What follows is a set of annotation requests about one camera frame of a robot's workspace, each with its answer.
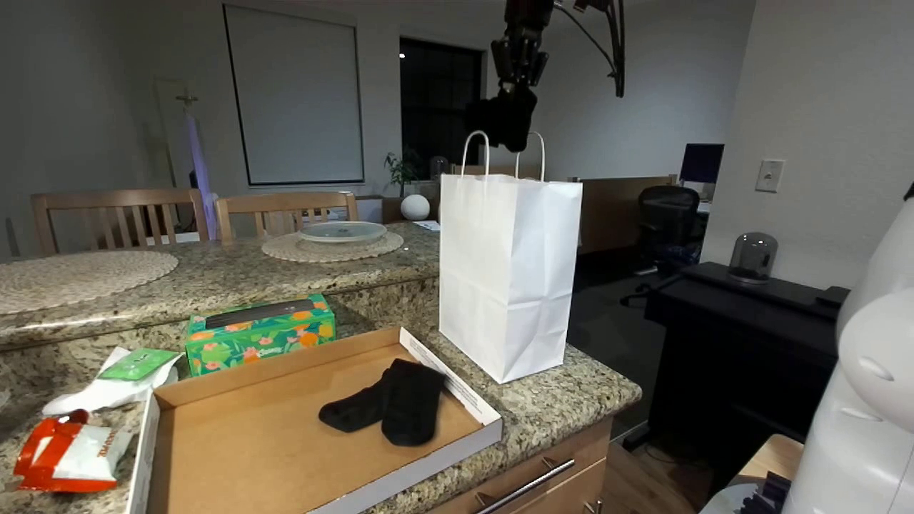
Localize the black office chair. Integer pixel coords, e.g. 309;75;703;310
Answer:
624;183;708;308

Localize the metal drawer handle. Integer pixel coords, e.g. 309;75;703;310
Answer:
474;455;581;514

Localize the black desk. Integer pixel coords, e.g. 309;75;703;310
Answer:
643;259;852;479

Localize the flat cardboard box tray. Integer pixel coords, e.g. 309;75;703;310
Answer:
125;325;505;514

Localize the white projection screen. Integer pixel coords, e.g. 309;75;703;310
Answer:
219;3;369;188

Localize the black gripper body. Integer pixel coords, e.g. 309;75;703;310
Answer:
491;23;551;92

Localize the clear glass plate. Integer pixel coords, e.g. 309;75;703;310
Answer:
294;218;391;248

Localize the wooden dining chair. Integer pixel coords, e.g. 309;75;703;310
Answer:
29;186;211;258
208;188;359;246

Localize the grey glass jar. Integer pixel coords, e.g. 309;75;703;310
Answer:
729;229;781;279

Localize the light wooden board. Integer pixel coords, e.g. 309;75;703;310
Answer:
738;433;808;483

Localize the dark computer monitor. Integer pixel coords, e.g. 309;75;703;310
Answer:
679;139;729;188

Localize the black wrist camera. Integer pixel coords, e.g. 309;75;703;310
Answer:
501;0;556;28

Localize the white round vase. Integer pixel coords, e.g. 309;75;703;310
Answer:
396;192;434;223

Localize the white wipes packet green label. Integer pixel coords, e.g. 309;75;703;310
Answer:
41;345;186;419

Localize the green floral tissue box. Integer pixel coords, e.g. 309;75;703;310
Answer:
184;290;339;376

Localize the small green houseplant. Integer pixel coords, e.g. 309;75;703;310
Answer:
384;152;424;196

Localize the orange and white packet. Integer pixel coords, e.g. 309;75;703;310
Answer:
11;409;137;497

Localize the white paper bag with handles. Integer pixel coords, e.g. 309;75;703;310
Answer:
438;128;586;386

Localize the white light switch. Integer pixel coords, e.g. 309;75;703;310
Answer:
755;156;785;196

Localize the wooden base cabinet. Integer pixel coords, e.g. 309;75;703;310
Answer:
426;416;618;514

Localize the round woven placemat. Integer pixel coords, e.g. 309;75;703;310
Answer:
258;226;408;265
0;248;184;320

